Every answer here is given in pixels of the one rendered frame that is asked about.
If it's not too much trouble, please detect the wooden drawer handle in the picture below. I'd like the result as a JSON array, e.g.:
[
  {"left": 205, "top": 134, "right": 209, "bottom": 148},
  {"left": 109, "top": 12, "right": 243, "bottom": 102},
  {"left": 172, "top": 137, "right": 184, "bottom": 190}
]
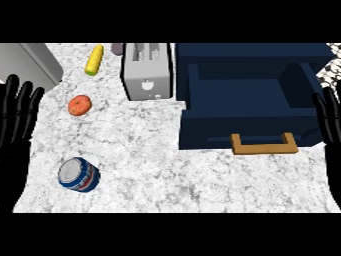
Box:
[{"left": 228, "top": 132, "right": 299, "bottom": 155}]

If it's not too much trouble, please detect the small purple object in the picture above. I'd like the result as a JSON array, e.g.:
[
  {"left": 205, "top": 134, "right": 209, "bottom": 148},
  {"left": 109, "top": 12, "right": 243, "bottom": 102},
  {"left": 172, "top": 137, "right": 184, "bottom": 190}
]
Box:
[{"left": 109, "top": 43, "right": 125, "bottom": 56}]

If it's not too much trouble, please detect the grey appliance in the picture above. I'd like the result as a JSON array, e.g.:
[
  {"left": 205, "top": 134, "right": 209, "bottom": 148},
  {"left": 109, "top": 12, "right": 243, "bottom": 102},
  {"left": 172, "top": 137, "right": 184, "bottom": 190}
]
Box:
[{"left": 0, "top": 43, "right": 64, "bottom": 90}]

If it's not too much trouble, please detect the orange round fruit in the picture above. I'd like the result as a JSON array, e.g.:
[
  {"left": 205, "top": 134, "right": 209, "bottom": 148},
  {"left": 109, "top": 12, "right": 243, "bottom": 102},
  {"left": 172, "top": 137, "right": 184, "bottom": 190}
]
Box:
[{"left": 66, "top": 94, "right": 93, "bottom": 117}]

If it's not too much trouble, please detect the dark blue open drawer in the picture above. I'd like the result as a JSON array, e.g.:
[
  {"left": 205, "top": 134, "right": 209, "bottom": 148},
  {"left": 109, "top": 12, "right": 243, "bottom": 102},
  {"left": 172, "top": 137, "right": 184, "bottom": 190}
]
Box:
[{"left": 177, "top": 62, "right": 326, "bottom": 151}]

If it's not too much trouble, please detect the silver toaster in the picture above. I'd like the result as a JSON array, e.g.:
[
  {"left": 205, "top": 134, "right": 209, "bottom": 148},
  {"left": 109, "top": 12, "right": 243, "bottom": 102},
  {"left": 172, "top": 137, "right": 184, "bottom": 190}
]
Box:
[{"left": 119, "top": 43, "right": 174, "bottom": 102}]

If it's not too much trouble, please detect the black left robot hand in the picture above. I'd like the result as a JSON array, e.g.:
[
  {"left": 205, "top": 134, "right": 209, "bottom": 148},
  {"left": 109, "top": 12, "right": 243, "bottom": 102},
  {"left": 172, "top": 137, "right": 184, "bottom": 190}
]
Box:
[{"left": 0, "top": 74, "right": 45, "bottom": 214}]

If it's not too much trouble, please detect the yellow corn cob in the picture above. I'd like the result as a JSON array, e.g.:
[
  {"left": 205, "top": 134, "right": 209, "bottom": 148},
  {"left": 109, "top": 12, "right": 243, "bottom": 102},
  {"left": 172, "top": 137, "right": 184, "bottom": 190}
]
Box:
[{"left": 82, "top": 44, "right": 104, "bottom": 77}]

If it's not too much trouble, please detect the blue and red can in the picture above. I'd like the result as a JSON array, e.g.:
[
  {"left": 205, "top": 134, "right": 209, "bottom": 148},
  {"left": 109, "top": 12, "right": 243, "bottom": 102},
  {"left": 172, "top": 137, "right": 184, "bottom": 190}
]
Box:
[{"left": 56, "top": 156, "right": 101, "bottom": 193}]

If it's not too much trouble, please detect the dark blue cabinet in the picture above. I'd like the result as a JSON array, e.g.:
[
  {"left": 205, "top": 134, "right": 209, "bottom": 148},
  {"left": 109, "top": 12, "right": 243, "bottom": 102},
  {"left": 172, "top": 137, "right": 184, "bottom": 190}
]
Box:
[{"left": 172, "top": 43, "right": 336, "bottom": 102}]

